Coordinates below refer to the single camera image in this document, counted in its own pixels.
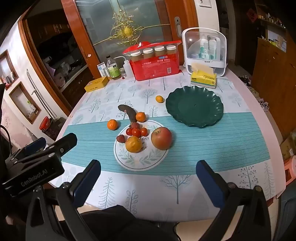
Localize dark overripe banana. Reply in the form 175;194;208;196
118;104;137;123

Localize white teal lotion bottle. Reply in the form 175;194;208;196
208;39;218;59
199;38;208;58

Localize red diamond wall decoration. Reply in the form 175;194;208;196
246;8;258;22

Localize dark green scalloped plate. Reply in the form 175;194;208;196
165;86;224;128

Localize red apple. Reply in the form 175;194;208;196
151;127;173;150

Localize white clear storage box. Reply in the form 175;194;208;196
182;27;228;78

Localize glass door with gold ornament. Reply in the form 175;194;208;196
60;0;200;80

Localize long metal bar handle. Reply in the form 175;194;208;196
26;69;52;118

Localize green label glass bottle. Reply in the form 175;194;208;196
107;56;121;80

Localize white squeeze bottle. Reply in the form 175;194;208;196
114;56;134;79

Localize white blue small box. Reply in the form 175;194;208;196
97;62;108;78

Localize red bucket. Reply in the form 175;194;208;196
39;116;52;131

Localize silver door handle plate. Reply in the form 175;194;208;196
174;16;182;37

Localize flat yellow box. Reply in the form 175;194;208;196
84;76;109;93

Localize pink stool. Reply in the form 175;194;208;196
283;155;296;186

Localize black shoes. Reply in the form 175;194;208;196
239;75;252;87

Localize person's dark trousers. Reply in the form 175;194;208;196
79;205;178;241

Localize cardboard box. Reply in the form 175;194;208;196
280;137;296;160

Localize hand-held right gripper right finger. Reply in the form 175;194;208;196
196;160;271;241

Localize red box with jars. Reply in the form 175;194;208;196
122;40;183;81

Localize white shoes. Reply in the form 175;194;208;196
258;98;270;112

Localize large yellow orange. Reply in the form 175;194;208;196
125;136;142;153

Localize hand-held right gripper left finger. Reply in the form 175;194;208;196
25;159;101;241

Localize wooden wall niche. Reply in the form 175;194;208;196
9;82;42;124
0;50;19;91

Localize wooden cabinet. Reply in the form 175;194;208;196
251;37;296;139

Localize yellow tissue pack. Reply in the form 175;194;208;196
191;64;218;90

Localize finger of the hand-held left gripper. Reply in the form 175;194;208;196
10;137;47;159
7;133;78;166

